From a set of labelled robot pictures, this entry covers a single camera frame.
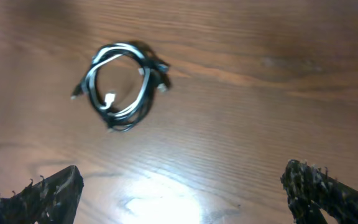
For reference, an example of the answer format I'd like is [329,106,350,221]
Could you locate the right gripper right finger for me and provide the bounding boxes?
[280,159,358,224]

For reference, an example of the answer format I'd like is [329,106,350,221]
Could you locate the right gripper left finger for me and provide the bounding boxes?
[0,165,84,224]

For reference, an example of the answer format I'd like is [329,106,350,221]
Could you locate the black USB cable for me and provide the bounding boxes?
[85,40,172,133]
[70,43,155,133]

